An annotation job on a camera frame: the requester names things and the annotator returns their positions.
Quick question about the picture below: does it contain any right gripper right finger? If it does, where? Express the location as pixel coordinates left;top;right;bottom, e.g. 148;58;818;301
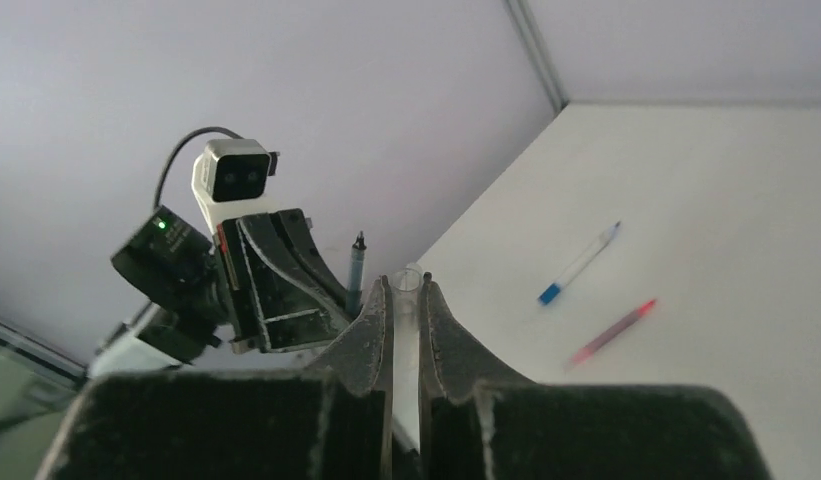
418;274;771;479

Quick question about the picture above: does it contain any blue capped white marker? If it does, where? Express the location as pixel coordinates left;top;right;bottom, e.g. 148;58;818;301
537;221;622;306

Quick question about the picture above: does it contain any pink gel pen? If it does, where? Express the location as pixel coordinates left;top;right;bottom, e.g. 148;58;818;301
565;299;657;369

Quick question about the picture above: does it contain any left camera cable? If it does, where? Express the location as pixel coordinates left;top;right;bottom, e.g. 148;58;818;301
151;125;244;210

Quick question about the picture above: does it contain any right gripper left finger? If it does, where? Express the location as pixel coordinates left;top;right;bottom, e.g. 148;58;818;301
37;277;394;479

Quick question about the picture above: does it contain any black gel pen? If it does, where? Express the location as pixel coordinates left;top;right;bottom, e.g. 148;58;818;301
345;231;367;318

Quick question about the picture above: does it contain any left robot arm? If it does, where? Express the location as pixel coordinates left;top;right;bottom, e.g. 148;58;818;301
87;206;353;379

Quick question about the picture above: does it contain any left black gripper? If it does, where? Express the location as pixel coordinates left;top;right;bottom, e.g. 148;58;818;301
213;209;351;354

